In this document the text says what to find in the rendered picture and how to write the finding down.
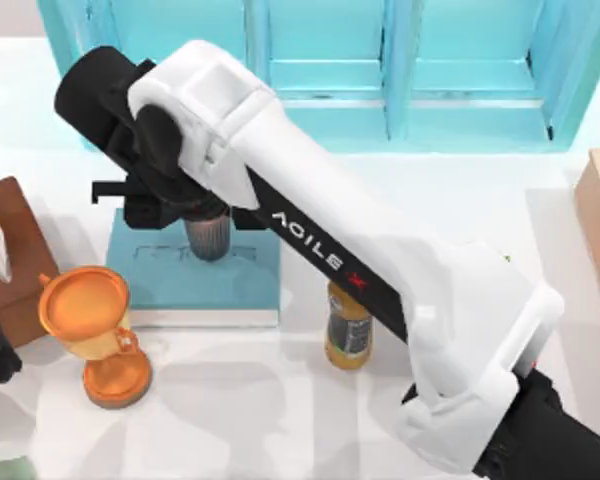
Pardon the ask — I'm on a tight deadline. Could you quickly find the dark grey cup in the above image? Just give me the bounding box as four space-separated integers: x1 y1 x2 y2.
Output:
185 211 232 263

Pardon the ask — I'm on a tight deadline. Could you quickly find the teal book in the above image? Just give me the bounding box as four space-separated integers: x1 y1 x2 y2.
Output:
105 206 282 327

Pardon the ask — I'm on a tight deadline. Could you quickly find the orange trophy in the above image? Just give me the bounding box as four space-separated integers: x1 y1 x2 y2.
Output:
36 266 154 409

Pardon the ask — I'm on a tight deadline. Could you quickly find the brown tissue box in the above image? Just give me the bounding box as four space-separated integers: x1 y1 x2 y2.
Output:
0 175 62 347

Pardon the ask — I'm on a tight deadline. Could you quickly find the yellow bottle with dark label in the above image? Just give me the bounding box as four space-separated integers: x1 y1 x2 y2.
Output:
323 280 374 373

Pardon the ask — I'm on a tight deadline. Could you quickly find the light blue rack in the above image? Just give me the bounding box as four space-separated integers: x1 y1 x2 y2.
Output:
34 0 600 154

